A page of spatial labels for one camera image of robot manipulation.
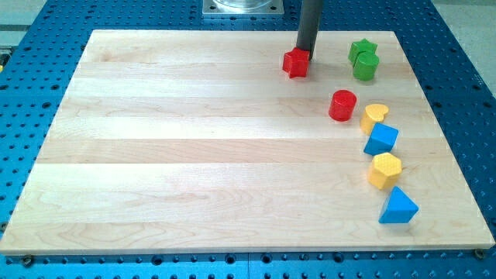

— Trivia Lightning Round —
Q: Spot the red star block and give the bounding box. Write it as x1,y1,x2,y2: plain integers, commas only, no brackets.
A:
282,47,310,78

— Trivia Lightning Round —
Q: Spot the green star block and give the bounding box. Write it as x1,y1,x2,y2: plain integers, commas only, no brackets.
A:
348,39,377,64

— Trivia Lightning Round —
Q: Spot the light wooden board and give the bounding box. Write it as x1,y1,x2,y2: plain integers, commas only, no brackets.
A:
1,29,494,256

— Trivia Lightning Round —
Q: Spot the red cylinder block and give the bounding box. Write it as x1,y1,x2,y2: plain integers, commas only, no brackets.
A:
329,89,357,122

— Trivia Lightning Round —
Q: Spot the yellow heart block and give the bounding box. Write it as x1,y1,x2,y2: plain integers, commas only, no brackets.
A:
360,104,389,136

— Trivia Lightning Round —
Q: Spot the blue cube block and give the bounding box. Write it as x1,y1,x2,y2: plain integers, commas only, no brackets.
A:
363,122,399,156

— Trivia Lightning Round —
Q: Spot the yellow hexagon block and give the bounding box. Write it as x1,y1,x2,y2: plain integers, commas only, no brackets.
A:
367,153,402,190

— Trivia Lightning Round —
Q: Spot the green cylinder block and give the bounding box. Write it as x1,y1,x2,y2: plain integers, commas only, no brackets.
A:
353,51,380,81

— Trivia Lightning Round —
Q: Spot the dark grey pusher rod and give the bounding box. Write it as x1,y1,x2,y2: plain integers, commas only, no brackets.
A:
296,0,324,60

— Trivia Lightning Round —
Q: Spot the blue triangle block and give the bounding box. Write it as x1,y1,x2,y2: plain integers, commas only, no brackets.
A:
378,186,419,224

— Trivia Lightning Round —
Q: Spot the blue perforated metal table plate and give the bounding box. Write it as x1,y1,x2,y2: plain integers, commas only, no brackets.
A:
1,1,495,278

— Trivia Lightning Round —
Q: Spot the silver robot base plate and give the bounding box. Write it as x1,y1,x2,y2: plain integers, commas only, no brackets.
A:
202,0,284,16

